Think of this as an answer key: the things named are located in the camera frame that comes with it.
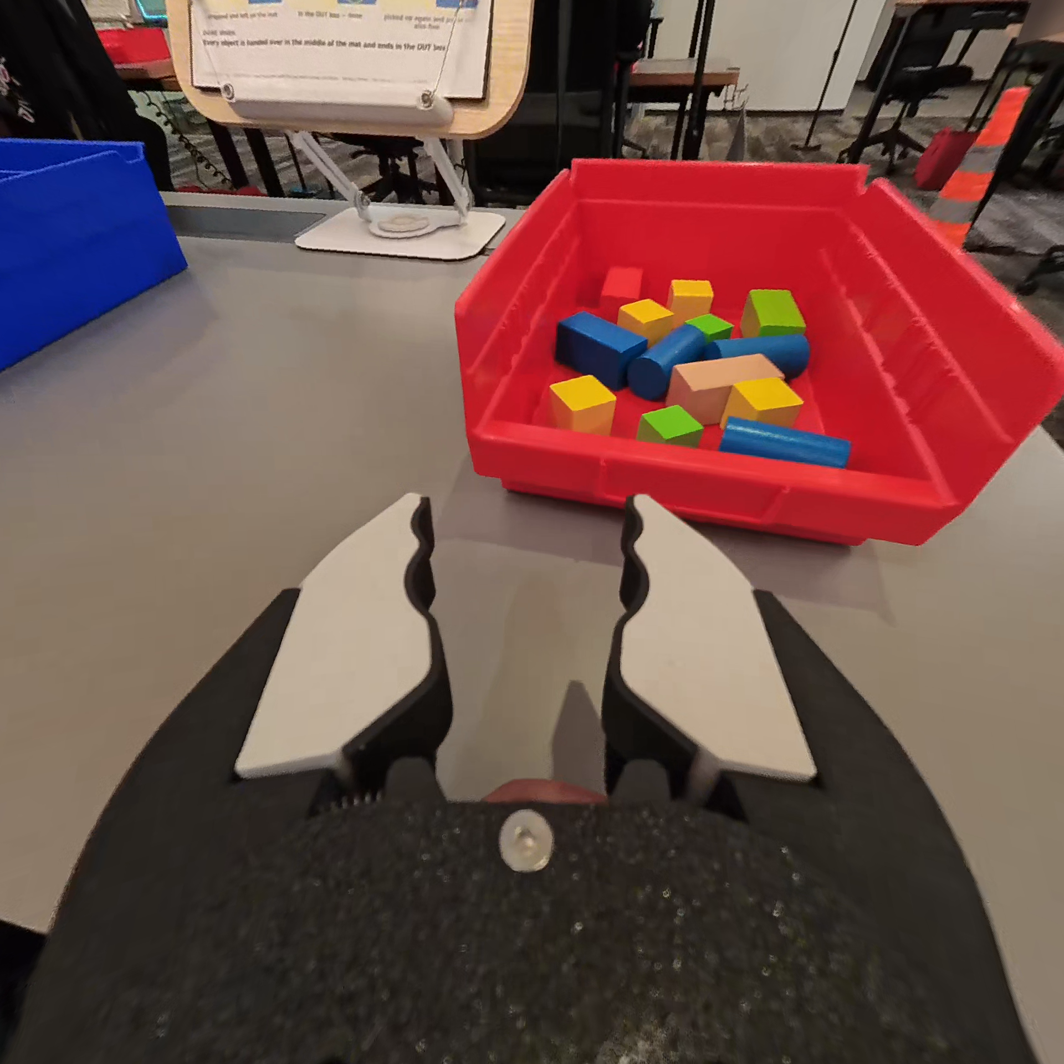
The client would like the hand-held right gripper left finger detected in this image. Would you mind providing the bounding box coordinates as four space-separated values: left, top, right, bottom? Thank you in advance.
235 494 453 782

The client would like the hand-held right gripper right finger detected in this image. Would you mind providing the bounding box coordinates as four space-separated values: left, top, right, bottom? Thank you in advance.
600 494 819 786

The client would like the blue wooden cylinder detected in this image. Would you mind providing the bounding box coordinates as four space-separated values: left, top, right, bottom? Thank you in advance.
627 324 721 402
718 415 854 470
714 334 812 380

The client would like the green wooden cube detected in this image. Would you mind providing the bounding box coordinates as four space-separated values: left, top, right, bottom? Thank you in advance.
637 404 706 450

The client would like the natural wooden block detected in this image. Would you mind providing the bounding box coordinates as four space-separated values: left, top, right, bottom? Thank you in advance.
668 352 785 429

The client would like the yellow wooden cube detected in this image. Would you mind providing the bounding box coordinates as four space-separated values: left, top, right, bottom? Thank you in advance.
548 374 619 439

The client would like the long green wooden block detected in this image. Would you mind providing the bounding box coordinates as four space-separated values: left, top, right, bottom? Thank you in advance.
740 288 809 340

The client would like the red wooden block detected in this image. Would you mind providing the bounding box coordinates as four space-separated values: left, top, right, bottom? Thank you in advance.
598 266 646 320

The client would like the red plastic bin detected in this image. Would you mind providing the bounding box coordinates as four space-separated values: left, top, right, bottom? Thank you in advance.
454 158 1064 548

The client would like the blue plastic bin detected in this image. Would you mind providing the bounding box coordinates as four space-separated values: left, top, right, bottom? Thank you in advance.
0 136 189 375

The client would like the red bag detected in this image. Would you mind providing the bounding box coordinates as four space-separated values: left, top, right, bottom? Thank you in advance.
913 126 982 193

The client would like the wooden table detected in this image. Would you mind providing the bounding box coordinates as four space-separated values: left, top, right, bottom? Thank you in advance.
624 55 742 163

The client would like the orange striped bar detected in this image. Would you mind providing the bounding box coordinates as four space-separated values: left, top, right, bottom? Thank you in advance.
939 83 1035 209

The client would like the clipboard with instruction sheet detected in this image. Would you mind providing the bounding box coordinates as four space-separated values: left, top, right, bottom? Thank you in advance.
163 0 536 143

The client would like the black office chair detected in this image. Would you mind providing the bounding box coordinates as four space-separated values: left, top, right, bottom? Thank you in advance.
840 0 1031 167

